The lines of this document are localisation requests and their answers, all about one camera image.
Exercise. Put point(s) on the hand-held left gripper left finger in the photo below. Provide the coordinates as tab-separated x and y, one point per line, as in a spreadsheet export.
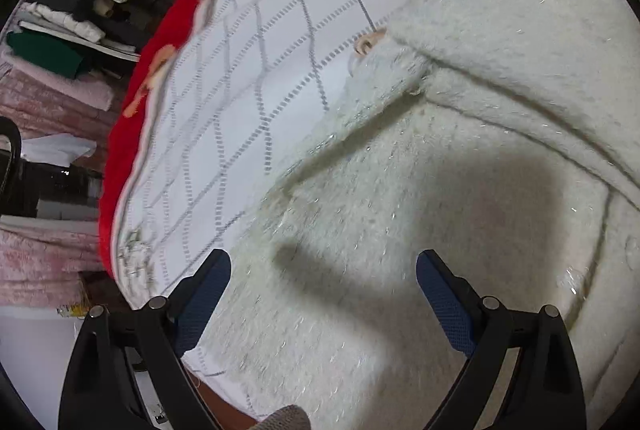
200	305

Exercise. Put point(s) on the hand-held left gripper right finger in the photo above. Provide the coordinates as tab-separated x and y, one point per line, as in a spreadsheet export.
445	305

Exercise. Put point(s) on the white fuzzy coat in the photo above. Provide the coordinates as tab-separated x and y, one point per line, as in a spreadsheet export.
440	150

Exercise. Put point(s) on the pink velvet cloth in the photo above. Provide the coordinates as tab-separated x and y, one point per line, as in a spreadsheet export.
45	190

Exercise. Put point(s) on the white checked bed sheet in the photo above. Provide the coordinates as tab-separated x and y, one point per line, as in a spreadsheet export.
240	110

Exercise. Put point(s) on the white paper sheet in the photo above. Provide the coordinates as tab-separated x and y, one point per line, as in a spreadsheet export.
55	148

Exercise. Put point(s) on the black chair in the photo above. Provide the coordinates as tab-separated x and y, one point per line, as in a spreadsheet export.
10	175

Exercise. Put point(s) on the red patterned blanket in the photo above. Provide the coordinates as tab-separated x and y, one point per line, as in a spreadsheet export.
150	80

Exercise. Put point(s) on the dark green folded garment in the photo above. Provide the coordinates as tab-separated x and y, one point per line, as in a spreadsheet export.
45	53

